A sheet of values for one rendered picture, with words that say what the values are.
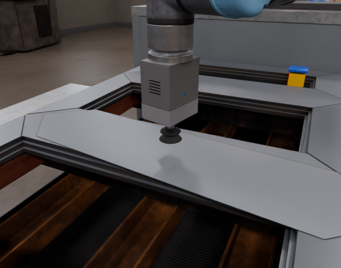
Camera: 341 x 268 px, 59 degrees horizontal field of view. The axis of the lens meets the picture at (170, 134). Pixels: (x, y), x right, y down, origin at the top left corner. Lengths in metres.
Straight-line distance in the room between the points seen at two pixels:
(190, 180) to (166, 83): 0.16
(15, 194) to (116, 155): 1.54
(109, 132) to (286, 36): 0.86
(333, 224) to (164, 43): 0.35
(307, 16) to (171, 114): 0.89
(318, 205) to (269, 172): 0.10
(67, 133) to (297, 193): 0.47
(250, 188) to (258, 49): 0.90
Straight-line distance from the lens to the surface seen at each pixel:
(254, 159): 0.58
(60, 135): 0.69
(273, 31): 1.31
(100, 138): 0.65
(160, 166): 0.54
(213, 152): 0.59
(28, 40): 6.51
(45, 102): 1.20
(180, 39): 0.48
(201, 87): 0.97
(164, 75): 0.48
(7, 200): 2.05
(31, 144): 0.70
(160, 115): 0.51
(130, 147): 0.61
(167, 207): 0.71
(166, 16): 0.47
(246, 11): 0.39
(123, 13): 10.08
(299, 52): 1.31
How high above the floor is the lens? 1.14
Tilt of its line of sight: 26 degrees down
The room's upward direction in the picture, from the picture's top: straight up
